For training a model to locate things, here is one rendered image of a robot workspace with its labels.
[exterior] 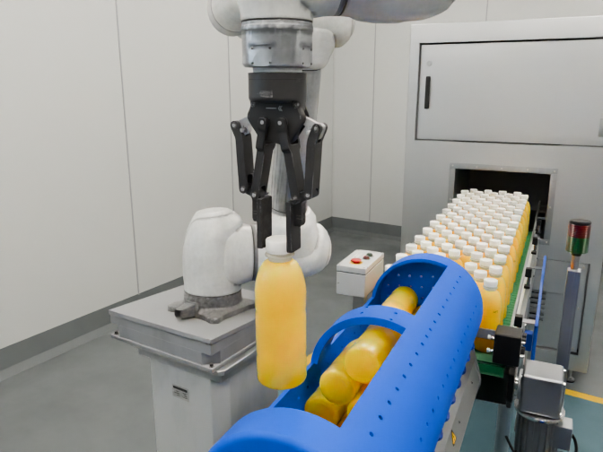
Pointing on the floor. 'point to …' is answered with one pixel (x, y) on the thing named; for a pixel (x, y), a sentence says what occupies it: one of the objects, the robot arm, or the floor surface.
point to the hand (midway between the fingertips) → (278, 224)
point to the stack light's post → (568, 318)
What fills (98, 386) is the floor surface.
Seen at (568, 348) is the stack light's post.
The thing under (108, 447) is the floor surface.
